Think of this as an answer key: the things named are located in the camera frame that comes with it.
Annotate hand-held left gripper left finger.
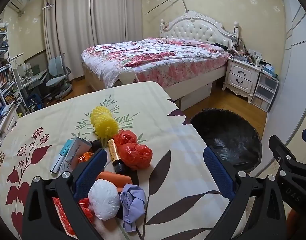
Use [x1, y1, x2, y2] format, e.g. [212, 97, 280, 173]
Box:
[23, 148, 108, 240]

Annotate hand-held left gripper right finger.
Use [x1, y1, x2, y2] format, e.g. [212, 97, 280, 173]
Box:
[203, 145, 287, 240]

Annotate orange plastic bag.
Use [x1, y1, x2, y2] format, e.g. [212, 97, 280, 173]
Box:
[77, 151, 93, 165]

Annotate white blue tube box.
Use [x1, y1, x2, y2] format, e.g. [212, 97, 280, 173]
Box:
[58, 137, 92, 173]

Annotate orange paper pack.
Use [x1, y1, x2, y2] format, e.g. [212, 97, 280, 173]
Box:
[95, 171, 133, 188]

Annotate brown bottle with gold label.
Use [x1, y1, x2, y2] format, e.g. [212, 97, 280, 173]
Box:
[107, 138, 126, 173]

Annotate white paper ball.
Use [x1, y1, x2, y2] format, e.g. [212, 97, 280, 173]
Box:
[88, 179, 121, 221]

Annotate white blue slim box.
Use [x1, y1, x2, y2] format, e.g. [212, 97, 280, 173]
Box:
[49, 139, 76, 174]

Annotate red foam fruit net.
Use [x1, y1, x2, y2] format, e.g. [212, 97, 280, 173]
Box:
[52, 196, 95, 238]

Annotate round bin with black bag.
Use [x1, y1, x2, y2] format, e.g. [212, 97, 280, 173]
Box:
[190, 108, 262, 173]

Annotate red plastic bag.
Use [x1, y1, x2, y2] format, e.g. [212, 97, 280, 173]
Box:
[113, 129, 138, 145]
[117, 143, 153, 172]

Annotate yellow foam fruit net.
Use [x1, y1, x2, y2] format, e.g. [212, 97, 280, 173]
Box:
[90, 106, 119, 140]

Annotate lilac disposable glove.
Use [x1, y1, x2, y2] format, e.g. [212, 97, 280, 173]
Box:
[119, 184, 146, 233]

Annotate person's right forearm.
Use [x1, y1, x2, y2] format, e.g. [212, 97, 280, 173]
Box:
[286, 209, 304, 232]

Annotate translucent plastic drawer unit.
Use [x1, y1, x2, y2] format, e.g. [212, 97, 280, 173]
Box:
[251, 71, 279, 112]

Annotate white storage boxes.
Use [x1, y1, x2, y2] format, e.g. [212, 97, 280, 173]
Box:
[180, 82, 213, 111]

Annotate white wardrobe door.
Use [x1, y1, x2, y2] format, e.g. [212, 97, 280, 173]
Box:
[258, 0, 306, 170]

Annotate floral tablecloth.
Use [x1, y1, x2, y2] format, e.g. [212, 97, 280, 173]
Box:
[0, 81, 243, 240]

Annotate blue plastic basket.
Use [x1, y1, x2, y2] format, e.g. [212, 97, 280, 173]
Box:
[27, 95, 45, 110]

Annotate white nightstand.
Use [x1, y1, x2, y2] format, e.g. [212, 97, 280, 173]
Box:
[222, 57, 262, 104]

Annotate grey blue desk chair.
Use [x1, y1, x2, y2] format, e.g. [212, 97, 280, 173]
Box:
[44, 55, 73, 102]

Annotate group of small toiletry bottles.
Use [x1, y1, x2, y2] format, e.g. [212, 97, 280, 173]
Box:
[231, 22, 267, 67]

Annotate grey study desk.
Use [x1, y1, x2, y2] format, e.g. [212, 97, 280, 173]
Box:
[13, 62, 47, 105]

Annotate pink floral blanket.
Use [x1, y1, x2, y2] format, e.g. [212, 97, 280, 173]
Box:
[81, 37, 231, 88]

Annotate white bookshelf with books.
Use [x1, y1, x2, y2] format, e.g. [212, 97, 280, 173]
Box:
[0, 22, 26, 120]

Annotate white bed with tufted headboard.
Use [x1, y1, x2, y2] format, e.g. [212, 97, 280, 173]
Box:
[80, 10, 233, 110]

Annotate beige curtains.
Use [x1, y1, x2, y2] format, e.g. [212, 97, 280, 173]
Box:
[44, 0, 143, 80]

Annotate white air conditioner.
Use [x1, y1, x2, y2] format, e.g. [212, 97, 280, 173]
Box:
[9, 0, 27, 12]

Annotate metal rod bracket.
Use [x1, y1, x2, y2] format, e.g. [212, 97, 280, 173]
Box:
[146, 0, 189, 15]

